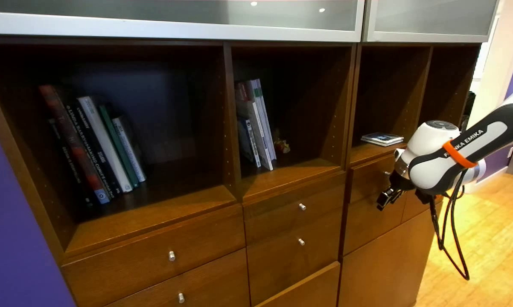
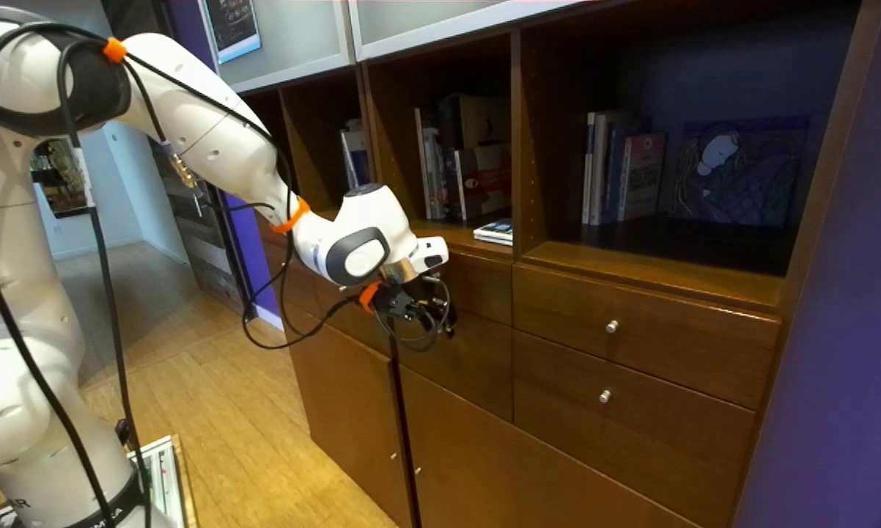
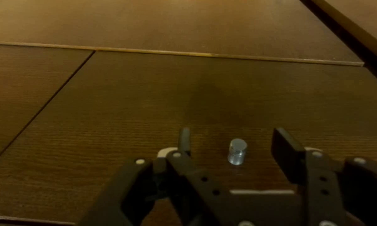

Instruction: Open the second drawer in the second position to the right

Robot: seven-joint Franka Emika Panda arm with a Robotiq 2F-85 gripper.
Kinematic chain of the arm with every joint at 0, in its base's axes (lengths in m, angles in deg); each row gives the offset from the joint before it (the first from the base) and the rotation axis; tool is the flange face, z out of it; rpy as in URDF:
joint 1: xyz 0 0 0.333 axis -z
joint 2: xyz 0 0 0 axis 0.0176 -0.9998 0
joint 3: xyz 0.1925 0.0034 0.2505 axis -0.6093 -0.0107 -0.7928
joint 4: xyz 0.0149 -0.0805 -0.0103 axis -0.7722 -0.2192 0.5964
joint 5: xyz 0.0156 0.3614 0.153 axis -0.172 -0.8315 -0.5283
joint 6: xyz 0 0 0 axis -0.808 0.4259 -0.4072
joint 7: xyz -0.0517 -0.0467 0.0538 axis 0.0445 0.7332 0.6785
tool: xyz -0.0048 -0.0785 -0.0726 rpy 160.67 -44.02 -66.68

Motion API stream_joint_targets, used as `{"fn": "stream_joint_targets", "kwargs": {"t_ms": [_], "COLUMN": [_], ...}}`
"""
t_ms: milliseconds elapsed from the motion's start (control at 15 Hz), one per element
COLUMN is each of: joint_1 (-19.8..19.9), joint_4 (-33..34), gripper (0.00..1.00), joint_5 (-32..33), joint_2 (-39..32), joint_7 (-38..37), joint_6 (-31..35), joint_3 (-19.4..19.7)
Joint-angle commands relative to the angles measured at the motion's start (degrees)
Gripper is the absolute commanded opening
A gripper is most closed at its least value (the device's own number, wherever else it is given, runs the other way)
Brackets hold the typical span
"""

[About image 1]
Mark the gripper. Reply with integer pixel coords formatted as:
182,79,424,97
376,170,416,212

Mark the narrow wooden drawer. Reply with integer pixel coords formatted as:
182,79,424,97
401,188,444,223
349,154,397,204
343,190,407,256

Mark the medium wooden drawer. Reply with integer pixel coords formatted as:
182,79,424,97
246,208,343,306
242,172,347,246

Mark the wide wooden drawer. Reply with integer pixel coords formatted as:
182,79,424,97
104,248,251,307
61,203,246,307

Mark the white thin booklet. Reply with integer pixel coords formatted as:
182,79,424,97
361,137,404,147

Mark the blue thin booklet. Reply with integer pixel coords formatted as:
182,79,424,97
362,132,405,144

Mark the large wooden cabinet door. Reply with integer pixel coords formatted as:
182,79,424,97
337,208,437,307

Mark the row of white books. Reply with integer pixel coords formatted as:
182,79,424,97
235,78,278,171

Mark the narrow frosted glass door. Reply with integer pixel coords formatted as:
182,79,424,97
363,0,501,43

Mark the pale grey book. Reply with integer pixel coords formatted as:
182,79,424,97
112,117,147,183

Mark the green book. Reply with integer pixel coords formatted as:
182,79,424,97
97,104,140,188

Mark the wide frosted glass door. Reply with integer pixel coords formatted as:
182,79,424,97
0,0,365,43

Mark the black book with white lettering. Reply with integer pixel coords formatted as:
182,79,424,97
64,96,123,197

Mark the red book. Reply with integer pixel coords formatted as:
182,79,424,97
38,84,111,205

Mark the dark thin book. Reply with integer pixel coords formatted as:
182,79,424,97
47,119,94,208

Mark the brown wooden wall unit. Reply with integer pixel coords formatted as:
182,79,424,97
0,0,501,307

